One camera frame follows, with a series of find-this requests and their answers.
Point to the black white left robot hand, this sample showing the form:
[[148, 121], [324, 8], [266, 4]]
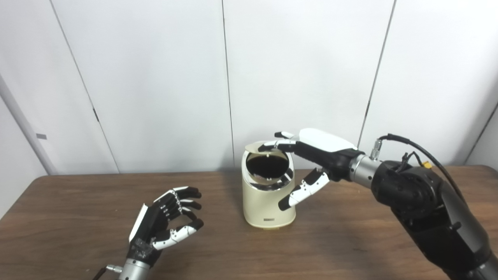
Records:
[[149, 227]]

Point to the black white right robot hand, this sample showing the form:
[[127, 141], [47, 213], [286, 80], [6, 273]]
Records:
[[327, 151]]

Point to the round cream bin lid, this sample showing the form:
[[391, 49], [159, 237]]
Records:
[[253, 147]]

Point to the cream-colored cylindrical bin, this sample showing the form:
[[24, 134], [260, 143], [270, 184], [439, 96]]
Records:
[[264, 206]]

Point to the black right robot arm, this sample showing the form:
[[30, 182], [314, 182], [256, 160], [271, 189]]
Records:
[[428, 210]]

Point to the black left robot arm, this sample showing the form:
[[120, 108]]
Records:
[[134, 270]]

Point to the small grey wall tag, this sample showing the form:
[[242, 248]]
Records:
[[41, 136]]

